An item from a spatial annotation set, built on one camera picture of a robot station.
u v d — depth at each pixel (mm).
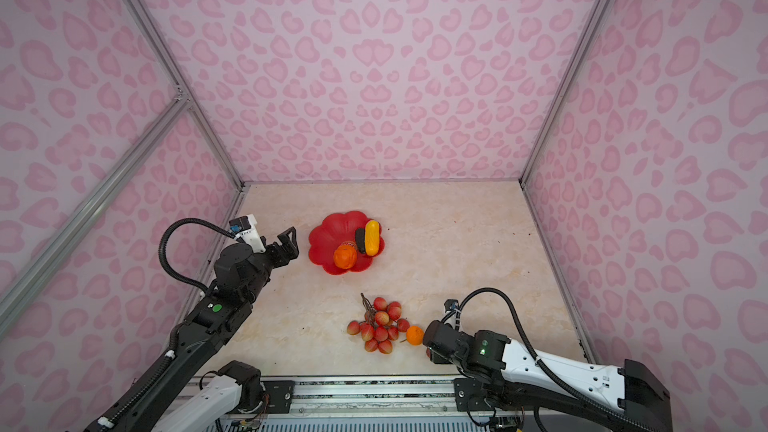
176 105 882
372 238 952
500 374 533
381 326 801
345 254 927
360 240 977
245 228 636
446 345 593
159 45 817
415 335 800
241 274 552
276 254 672
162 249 495
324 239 1027
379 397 749
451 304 734
